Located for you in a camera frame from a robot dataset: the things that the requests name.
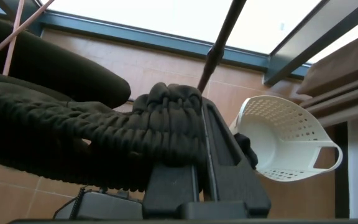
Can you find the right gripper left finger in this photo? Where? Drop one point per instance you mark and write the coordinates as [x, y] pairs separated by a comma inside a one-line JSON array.
[[169, 189]]

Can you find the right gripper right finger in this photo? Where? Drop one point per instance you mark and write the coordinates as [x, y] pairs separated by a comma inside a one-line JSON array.
[[235, 186]]

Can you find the black garment with green print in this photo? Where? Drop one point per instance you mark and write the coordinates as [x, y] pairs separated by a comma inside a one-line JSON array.
[[73, 130]]

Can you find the pink clothes hanger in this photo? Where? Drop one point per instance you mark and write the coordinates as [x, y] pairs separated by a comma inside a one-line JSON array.
[[14, 32]]

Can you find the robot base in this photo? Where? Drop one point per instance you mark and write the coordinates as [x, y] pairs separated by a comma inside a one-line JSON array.
[[104, 207]]

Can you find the white laundry basket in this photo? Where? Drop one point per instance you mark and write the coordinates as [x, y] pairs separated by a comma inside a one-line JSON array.
[[266, 146]]

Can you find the black clothes rack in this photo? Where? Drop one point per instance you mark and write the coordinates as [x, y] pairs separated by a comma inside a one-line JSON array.
[[217, 49]]

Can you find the window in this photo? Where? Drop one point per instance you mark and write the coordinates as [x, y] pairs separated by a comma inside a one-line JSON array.
[[166, 42]]

